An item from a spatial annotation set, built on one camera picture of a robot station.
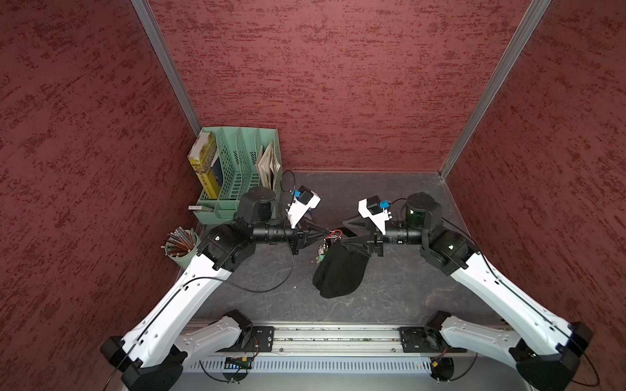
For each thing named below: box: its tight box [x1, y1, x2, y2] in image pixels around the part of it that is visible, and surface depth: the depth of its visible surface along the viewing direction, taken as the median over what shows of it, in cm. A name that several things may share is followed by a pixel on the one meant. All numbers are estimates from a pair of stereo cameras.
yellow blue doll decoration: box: [316, 244, 327, 264], surface depth 65 cm
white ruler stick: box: [187, 205, 214, 213], surface depth 87 cm
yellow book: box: [187, 128, 221, 200], surface depth 99 cm
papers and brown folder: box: [256, 142, 282, 191], surface depth 97 cm
